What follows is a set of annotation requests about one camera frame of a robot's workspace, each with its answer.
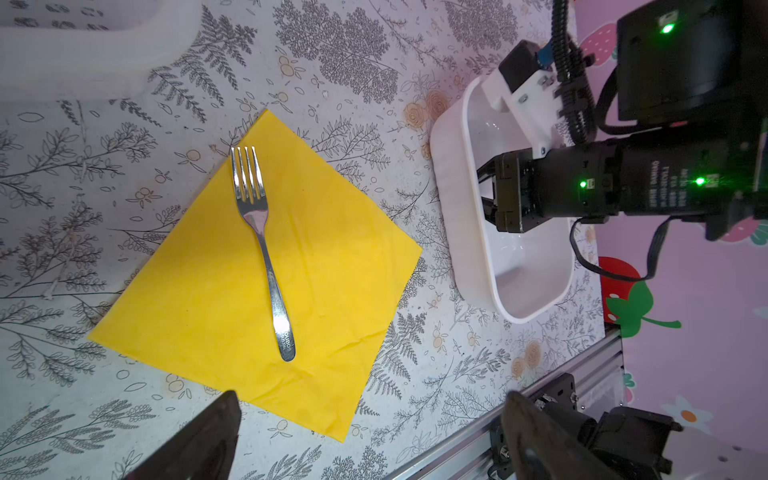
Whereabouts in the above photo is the white rectangular plastic tray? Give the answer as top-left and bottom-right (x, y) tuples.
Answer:
(430, 70), (574, 324)

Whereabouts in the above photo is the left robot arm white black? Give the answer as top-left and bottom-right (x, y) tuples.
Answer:
(125, 373), (683, 479)

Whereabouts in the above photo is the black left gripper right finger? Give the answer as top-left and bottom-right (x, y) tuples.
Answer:
(502, 391), (618, 479)

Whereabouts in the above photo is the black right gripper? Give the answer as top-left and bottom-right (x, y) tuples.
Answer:
(476, 141), (621, 233)

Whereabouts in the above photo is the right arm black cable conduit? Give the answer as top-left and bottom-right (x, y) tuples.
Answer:
(548, 0), (673, 283)

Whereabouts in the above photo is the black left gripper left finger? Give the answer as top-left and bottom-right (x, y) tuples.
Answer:
(125, 390), (242, 480)

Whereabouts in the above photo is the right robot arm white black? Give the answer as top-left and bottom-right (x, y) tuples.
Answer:
(477, 1), (767, 241)

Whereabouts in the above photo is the white perforated plastic basket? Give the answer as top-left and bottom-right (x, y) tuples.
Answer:
(1, 1), (203, 102)

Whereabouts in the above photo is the silver fork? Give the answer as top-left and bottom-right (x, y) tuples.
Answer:
(230, 146), (296, 363)

